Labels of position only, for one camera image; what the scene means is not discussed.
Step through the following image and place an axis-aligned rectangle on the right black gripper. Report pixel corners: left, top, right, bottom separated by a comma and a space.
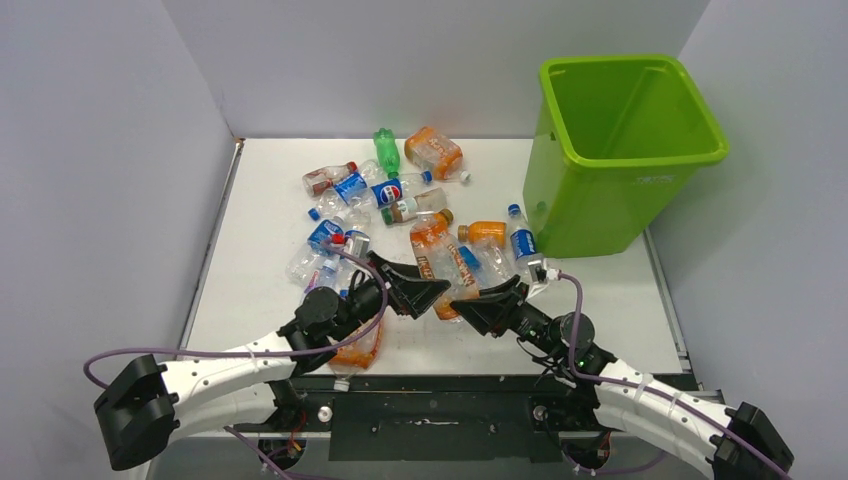
451, 275, 567, 360

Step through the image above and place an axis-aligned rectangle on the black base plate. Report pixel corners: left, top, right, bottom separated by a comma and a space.
236, 374, 607, 463

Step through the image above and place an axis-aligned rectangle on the green plastic bin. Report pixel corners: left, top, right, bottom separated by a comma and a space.
523, 54, 729, 258

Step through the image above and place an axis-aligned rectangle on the large orange tea bottle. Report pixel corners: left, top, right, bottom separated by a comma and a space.
404, 126, 471, 183

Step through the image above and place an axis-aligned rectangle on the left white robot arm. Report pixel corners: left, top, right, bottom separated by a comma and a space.
93, 252, 451, 471

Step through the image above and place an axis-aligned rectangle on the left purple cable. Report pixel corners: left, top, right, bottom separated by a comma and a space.
82, 241, 391, 391

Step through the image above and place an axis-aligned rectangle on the light blue label bottle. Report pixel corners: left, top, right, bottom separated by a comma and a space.
459, 245, 484, 278

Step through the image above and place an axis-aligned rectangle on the pepsi bottle left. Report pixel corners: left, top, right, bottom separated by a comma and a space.
303, 241, 358, 297

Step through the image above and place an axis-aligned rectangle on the green soda bottle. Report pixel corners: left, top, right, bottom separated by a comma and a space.
373, 128, 400, 178

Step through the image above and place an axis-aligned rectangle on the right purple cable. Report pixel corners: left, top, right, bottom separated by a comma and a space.
555, 270, 793, 480

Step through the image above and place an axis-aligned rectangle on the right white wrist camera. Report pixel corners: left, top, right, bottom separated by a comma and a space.
527, 259, 558, 285

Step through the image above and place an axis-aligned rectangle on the blue label water bottle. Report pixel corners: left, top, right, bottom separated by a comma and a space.
507, 203, 545, 284

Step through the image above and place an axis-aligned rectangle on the crushed red label bottle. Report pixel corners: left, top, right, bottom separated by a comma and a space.
302, 162, 358, 197

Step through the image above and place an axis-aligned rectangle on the purple cable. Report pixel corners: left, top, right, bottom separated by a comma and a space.
82, 241, 391, 391
555, 270, 793, 480

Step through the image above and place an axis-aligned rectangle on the clear bottle white cap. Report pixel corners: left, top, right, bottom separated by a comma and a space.
474, 237, 517, 287

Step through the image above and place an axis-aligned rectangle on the small orange juice bottle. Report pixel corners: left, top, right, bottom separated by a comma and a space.
433, 208, 454, 228

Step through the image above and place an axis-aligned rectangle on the blue label crushed bottle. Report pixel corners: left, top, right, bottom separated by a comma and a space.
307, 159, 388, 221

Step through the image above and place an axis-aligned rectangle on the orange juice bottle lying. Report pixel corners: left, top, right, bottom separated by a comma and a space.
457, 221, 507, 247

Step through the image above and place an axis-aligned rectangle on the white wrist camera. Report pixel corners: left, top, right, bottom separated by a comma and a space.
527, 259, 558, 285
330, 230, 371, 259

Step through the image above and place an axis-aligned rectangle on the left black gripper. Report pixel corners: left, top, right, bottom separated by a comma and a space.
330, 251, 449, 342

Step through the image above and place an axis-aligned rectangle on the pepsi bottle blue cap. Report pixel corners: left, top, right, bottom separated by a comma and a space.
370, 171, 433, 209

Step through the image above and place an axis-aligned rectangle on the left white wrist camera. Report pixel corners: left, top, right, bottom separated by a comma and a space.
330, 230, 371, 259

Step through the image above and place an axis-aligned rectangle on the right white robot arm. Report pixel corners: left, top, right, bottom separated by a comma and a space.
451, 273, 794, 479

